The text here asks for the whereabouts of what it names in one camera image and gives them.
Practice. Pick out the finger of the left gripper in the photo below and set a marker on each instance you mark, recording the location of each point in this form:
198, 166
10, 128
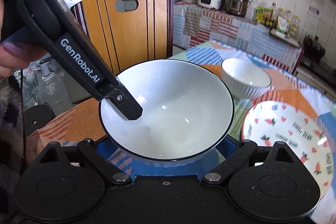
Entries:
123, 101

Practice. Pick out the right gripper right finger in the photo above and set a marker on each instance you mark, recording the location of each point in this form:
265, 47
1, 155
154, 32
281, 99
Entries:
265, 183

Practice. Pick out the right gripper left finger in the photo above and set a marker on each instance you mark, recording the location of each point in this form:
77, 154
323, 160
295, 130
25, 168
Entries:
64, 183

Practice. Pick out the large white bowl black rim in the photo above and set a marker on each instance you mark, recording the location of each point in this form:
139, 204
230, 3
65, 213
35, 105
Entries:
187, 112

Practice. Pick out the white ribbed bowl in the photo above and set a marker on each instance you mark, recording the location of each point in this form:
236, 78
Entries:
244, 79

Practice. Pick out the person's left hand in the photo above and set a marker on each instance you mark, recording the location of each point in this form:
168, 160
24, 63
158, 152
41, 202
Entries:
18, 55

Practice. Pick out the colourful patchwork tablecloth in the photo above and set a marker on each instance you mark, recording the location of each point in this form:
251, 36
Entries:
82, 120

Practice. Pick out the wooden chair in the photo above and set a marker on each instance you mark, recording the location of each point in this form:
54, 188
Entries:
128, 32

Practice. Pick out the striped patchwork counter cloth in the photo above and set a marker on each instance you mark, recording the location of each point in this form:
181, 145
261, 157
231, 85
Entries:
193, 25

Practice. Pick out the dark pressure cooker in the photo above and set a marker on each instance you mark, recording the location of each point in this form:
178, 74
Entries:
236, 7

